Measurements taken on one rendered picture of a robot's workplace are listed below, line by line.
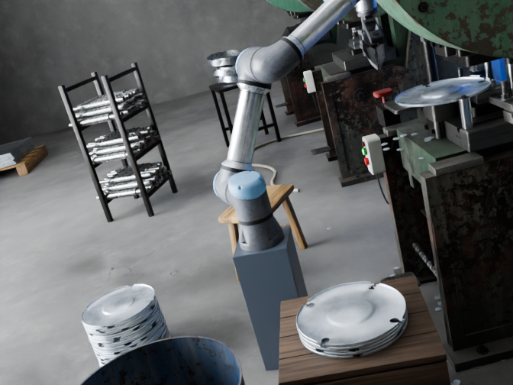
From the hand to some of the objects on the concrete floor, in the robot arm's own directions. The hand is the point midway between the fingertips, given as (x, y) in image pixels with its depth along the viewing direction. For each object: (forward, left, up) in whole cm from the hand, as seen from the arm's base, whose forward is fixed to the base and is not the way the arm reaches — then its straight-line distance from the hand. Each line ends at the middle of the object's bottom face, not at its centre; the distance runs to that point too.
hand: (379, 66), depth 214 cm
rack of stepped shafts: (-169, +148, -85) cm, 240 cm away
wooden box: (-22, -85, -85) cm, 122 cm away
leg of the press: (+38, +1, -85) cm, 93 cm away
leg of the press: (+48, -52, -85) cm, 110 cm away
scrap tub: (-66, -120, -85) cm, 161 cm away
